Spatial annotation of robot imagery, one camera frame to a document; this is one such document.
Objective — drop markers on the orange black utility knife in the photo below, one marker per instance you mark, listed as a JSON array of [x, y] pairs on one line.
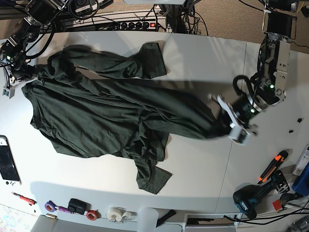
[[273, 165]]

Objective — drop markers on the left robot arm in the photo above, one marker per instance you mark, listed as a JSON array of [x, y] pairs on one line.
[[266, 87]]

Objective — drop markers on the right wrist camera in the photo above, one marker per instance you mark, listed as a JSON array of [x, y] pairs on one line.
[[8, 92]]

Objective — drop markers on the dark green t-shirt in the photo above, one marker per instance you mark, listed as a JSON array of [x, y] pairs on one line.
[[89, 104]]

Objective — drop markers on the white handheld game console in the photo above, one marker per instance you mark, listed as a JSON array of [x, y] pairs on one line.
[[8, 170]]

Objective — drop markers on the red screwdriver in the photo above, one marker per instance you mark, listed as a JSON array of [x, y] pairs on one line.
[[28, 200]]

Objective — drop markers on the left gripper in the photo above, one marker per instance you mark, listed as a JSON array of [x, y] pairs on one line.
[[234, 119]]

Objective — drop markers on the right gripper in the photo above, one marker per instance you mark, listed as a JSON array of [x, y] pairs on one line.
[[24, 74]]

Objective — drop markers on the black action camera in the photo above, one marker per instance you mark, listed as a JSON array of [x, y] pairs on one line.
[[78, 206]]

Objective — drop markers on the black power strip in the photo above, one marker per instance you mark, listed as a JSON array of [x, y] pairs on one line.
[[130, 26]]

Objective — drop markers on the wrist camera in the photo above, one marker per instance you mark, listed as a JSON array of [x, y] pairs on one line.
[[239, 135], [8, 92]]

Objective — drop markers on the purple tape roll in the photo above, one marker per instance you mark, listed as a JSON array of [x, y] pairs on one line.
[[50, 206]]

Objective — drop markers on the red square tag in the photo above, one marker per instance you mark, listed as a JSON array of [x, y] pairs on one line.
[[277, 205]]

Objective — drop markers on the blue box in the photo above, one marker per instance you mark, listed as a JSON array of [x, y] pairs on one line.
[[301, 184]]

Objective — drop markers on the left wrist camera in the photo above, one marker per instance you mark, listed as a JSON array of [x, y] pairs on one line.
[[239, 135]]

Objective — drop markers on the white tape dispenser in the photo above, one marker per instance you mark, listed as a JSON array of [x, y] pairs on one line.
[[120, 215]]

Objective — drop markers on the red tape roll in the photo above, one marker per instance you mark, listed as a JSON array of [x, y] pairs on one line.
[[92, 215]]

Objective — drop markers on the teal black power drill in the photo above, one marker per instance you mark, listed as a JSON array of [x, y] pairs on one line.
[[248, 197]]

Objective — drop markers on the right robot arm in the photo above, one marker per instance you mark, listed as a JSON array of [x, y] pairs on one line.
[[13, 56]]

